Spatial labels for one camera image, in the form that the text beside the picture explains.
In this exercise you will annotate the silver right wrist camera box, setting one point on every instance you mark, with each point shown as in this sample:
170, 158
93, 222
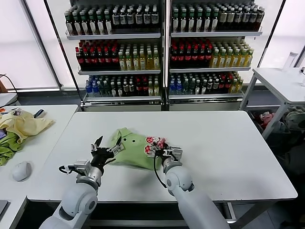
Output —
176, 153

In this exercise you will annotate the blue and white device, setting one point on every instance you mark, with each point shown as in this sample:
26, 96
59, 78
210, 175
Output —
39, 113

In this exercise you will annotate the small green tinted bottle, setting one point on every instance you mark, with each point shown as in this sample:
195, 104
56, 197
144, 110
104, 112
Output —
192, 88
185, 88

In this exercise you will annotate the small pale yellow bottle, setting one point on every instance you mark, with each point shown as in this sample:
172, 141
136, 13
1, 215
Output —
239, 88
233, 88
156, 90
150, 90

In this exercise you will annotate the black frame bar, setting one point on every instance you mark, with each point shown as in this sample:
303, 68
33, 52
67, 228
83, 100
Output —
63, 55
271, 33

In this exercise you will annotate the white label tea bottle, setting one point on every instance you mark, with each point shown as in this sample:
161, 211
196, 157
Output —
146, 19
138, 19
130, 19
115, 19
154, 19
123, 19

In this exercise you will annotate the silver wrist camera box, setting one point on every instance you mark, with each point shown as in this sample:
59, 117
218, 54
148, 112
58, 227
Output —
176, 153
82, 168

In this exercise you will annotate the white side table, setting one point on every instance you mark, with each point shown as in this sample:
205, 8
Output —
278, 81

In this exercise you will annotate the yellow drink bottle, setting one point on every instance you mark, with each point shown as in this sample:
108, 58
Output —
142, 62
221, 59
128, 62
121, 62
149, 62
235, 59
135, 62
214, 59
248, 59
156, 62
228, 59
241, 59

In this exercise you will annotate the small dark white-label bottle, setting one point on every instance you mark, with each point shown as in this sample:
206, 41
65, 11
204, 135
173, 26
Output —
216, 88
204, 88
113, 90
130, 90
210, 88
119, 90
125, 90
198, 88

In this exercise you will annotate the small red cap bottle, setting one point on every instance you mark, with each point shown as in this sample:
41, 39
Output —
221, 88
138, 90
227, 88
144, 90

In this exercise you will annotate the green cap dark bottle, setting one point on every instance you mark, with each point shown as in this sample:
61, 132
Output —
84, 27
198, 22
77, 27
190, 22
100, 27
92, 27
175, 22
214, 22
69, 27
183, 22
206, 22
108, 27

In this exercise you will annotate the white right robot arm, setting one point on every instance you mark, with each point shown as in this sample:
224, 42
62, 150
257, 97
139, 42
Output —
190, 198

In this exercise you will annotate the small black object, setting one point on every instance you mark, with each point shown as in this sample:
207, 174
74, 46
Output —
302, 69

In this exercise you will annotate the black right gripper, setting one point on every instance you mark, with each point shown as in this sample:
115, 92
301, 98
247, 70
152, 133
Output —
164, 154

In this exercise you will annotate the green t-shirt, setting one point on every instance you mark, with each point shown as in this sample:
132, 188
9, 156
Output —
133, 152

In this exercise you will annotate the small blue water bottle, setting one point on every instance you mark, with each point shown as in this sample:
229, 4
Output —
88, 90
179, 88
172, 88
95, 90

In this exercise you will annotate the grey green garment pile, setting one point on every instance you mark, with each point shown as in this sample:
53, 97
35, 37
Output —
295, 118

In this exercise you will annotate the pink garment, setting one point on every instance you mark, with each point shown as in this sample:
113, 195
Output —
267, 118

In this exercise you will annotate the cardboard box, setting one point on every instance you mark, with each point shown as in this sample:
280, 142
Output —
2, 86

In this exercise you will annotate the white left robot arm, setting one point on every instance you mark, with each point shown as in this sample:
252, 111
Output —
78, 198

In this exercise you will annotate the red cap cola bottle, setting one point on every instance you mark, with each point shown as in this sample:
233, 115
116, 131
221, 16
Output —
201, 58
86, 60
194, 58
93, 60
187, 58
107, 60
100, 60
80, 60
173, 58
208, 58
114, 60
180, 58

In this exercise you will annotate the crumpled green garment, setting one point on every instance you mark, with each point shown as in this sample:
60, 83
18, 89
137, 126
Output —
7, 148

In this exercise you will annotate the grey label dark bottle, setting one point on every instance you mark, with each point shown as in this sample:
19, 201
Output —
260, 19
237, 19
245, 19
252, 19

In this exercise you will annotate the white computer mouse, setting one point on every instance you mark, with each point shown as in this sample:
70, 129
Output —
21, 171

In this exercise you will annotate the beige label dark bottle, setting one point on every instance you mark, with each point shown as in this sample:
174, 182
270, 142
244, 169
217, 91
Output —
222, 19
230, 19

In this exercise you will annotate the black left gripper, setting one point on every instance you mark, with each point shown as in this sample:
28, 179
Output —
102, 157

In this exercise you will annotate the pale yellow garment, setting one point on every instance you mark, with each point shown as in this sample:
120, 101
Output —
26, 126

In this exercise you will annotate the drinks shelf unit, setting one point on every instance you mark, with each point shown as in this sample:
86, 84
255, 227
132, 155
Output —
214, 34
119, 36

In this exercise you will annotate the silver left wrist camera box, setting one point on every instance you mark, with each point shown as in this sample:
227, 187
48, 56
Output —
82, 168

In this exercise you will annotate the purple item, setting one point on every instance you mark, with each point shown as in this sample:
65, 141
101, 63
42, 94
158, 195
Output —
2, 134

